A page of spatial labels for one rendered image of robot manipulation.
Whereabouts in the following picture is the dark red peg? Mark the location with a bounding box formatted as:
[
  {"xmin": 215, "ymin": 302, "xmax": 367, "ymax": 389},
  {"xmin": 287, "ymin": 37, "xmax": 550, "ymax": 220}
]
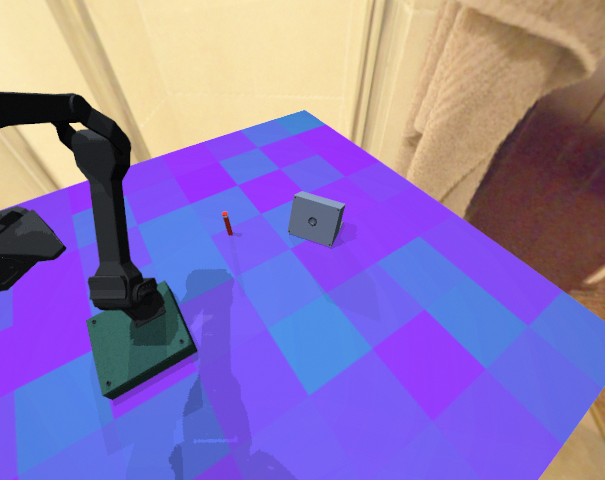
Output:
[{"xmin": 222, "ymin": 212, "xmax": 233, "ymax": 236}]

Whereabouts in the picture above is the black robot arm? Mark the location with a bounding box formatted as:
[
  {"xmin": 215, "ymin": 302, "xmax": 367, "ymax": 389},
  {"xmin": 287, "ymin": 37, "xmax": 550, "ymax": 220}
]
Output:
[{"xmin": 0, "ymin": 91, "xmax": 166, "ymax": 327}]

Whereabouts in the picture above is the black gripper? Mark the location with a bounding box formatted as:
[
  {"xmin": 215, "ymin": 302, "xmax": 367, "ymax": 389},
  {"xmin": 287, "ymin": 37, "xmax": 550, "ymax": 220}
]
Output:
[{"xmin": 0, "ymin": 205, "xmax": 67, "ymax": 292}]

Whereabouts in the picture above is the grey metal panel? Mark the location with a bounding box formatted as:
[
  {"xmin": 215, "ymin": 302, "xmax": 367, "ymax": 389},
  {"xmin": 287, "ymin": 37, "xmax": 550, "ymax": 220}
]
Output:
[{"xmin": 287, "ymin": 191, "xmax": 346, "ymax": 247}]

